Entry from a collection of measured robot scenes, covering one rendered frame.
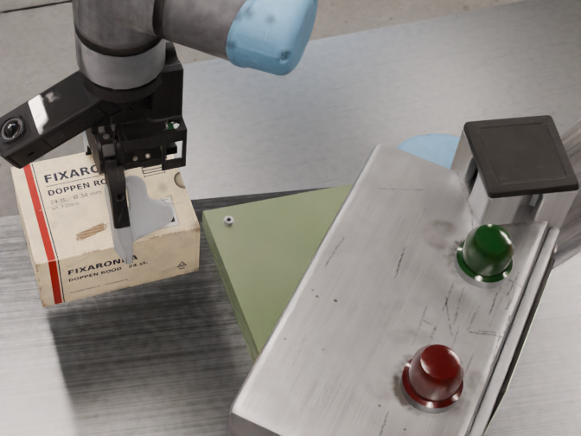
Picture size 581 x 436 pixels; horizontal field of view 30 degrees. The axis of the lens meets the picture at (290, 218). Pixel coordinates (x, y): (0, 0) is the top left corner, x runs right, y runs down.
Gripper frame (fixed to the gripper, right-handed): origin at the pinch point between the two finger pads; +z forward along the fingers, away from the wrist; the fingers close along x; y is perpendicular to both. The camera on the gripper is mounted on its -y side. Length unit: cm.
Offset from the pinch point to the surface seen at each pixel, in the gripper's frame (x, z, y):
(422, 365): -48, -49, 3
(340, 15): 120, 99, 87
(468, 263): -43, -48, 8
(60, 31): 132, 100, 18
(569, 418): -28, 17, 44
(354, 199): -38, -47, 4
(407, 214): -40, -47, 7
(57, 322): -0.7, 17.6, -6.1
